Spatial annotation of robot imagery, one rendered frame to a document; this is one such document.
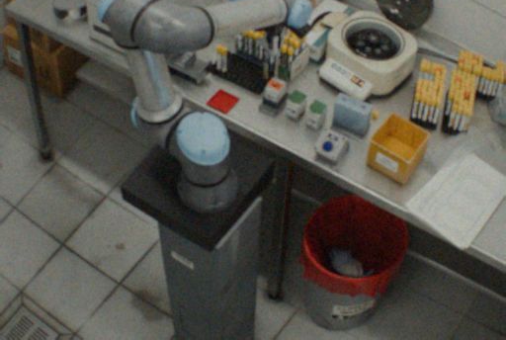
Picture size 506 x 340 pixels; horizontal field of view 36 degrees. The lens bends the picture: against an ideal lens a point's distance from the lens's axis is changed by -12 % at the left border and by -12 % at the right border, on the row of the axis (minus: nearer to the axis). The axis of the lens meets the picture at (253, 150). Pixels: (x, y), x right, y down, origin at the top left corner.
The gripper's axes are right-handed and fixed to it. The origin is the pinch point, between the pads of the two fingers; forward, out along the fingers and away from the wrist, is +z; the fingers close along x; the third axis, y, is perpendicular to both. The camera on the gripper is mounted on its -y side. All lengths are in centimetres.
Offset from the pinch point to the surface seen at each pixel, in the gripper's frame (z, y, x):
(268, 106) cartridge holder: 19.2, 0.5, 2.7
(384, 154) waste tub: 12.7, -37.2, 5.9
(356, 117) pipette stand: 13.2, -24.3, -2.2
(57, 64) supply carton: 86, 122, -27
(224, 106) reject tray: 20.3, 11.3, 8.2
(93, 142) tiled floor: 108, 92, -14
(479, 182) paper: 19, -65, -6
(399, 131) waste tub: 16.2, -36.6, -6.9
